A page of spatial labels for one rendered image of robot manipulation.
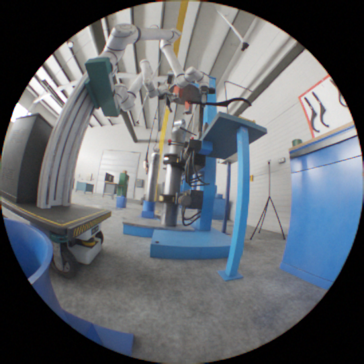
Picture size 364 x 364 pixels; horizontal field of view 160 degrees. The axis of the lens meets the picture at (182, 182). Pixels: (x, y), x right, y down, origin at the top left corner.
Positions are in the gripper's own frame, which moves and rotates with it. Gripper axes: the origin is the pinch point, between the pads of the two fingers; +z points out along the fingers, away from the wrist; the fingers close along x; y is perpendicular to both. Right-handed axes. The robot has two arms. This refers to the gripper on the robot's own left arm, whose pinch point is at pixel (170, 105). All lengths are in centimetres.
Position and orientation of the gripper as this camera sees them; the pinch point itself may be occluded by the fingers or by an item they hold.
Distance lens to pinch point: 125.7
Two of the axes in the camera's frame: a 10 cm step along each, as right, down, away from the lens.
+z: 3.1, 9.3, -1.9
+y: 9.4, -2.8, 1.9
